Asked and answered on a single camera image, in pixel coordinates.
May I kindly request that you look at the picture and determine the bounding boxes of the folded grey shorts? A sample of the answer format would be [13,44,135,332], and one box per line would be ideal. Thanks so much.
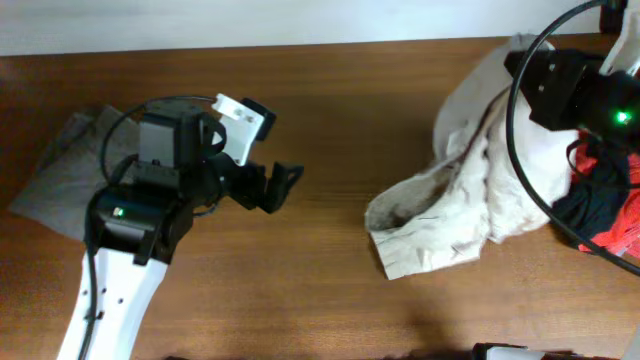
[9,105,120,241]

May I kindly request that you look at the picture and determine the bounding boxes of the beige cargo shorts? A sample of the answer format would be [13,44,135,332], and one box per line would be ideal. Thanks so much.
[365,35,549,280]

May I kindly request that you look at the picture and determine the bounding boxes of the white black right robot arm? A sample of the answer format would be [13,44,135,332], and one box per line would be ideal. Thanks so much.
[504,0,639,152]

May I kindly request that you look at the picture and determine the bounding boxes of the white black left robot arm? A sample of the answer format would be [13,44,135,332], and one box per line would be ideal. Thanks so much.
[58,94,304,359]

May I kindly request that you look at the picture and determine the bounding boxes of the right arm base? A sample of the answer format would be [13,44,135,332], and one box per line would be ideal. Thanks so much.
[471,343,575,360]

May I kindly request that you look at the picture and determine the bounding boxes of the black garment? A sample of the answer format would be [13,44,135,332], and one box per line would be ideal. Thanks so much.
[552,140,631,240]

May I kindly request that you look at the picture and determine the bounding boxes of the red garment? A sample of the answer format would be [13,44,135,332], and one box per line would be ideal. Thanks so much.
[590,154,639,258]

